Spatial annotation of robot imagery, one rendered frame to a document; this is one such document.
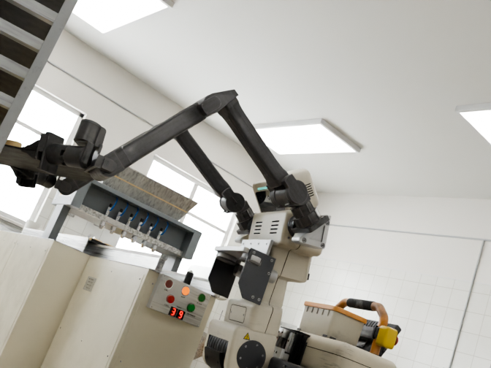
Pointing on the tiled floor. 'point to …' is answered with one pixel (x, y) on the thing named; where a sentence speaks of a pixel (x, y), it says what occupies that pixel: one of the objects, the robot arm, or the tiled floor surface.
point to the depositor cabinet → (33, 295)
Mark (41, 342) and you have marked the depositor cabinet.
